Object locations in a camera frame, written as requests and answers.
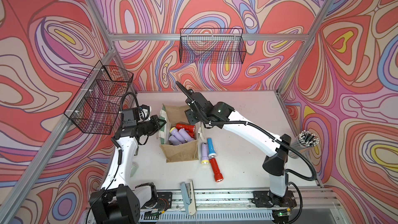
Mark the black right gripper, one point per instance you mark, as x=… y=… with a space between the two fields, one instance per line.
x=189 y=114

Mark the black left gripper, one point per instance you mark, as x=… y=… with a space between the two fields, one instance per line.
x=153 y=120

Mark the red flashlight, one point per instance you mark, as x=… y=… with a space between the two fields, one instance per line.
x=188 y=128
x=191 y=134
x=215 y=168

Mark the burlap tote bag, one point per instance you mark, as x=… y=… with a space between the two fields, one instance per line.
x=176 y=153

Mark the long purple flashlight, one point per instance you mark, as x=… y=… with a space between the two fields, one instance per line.
x=181 y=135

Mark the blue flashlight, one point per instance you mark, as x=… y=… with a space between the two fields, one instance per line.
x=211 y=150

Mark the red flashlight bottom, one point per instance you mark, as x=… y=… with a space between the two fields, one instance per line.
x=215 y=168

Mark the red flashlight top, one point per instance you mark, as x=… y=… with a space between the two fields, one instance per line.
x=191 y=134

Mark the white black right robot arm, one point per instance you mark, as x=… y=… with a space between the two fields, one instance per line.
x=275 y=147

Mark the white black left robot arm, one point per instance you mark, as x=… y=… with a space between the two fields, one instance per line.
x=116 y=202

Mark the blue beige stapler tool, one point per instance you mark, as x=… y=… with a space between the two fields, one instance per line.
x=188 y=197

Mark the metal cup of pencils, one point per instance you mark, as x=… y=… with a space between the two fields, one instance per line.
x=305 y=141

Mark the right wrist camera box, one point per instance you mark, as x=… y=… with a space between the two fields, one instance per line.
x=197 y=102

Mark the black wire basket left wall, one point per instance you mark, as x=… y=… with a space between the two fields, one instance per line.
x=96 y=106

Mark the black wire basket wall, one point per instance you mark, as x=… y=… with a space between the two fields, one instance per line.
x=212 y=45
x=96 y=106

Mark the black wire basket back wall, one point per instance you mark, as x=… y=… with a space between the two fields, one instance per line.
x=212 y=45

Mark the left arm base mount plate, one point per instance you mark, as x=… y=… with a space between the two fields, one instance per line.
x=164 y=201

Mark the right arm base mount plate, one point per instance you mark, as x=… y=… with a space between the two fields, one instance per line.
x=267 y=199

